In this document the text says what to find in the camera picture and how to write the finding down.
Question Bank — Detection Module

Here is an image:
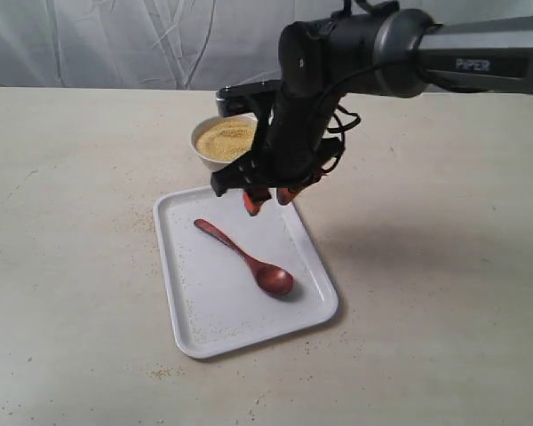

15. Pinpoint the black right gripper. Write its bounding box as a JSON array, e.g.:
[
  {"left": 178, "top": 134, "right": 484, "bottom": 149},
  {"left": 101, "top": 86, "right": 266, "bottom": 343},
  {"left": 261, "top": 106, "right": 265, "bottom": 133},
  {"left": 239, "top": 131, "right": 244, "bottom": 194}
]
[{"left": 211, "top": 83, "right": 344, "bottom": 217}]

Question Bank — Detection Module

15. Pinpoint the brown wooden spoon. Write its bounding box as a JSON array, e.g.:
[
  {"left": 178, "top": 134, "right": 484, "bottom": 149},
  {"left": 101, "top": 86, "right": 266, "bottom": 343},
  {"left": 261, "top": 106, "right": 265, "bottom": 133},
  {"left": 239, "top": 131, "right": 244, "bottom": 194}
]
[{"left": 194, "top": 218, "right": 294, "bottom": 297}]

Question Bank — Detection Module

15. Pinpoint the white rectangular tray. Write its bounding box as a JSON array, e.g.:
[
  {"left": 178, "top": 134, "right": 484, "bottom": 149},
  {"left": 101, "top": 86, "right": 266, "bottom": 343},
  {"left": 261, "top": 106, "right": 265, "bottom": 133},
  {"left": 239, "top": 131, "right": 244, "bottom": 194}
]
[{"left": 153, "top": 186, "right": 338, "bottom": 359}]

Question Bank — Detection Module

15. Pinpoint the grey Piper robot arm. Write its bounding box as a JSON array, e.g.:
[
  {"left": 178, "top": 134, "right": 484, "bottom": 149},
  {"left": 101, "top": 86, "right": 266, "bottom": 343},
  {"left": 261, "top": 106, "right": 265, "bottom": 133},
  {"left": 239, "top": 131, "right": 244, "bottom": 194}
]
[{"left": 211, "top": 1, "right": 533, "bottom": 215}]

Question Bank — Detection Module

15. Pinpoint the white bowl of yellow grain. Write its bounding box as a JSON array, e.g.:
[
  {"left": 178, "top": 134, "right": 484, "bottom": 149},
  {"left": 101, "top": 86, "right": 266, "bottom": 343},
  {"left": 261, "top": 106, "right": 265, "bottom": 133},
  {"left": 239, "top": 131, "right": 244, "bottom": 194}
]
[{"left": 191, "top": 115, "right": 257, "bottom": 172}]

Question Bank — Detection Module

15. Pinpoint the white backdrop curtain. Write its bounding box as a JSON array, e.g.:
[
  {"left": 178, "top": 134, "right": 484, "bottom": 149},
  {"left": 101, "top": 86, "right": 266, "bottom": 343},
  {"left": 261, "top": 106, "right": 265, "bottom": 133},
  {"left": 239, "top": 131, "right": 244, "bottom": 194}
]
[{"left": 0, "top": 0, "right": 533, "bottom": 94}]

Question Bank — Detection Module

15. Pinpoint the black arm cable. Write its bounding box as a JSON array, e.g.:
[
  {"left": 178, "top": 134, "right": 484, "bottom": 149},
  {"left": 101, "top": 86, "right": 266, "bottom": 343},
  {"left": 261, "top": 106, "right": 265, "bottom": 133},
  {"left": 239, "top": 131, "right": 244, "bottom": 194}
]
[{"left": 306, "top": 0, "right": 445, "bottom": 174}]

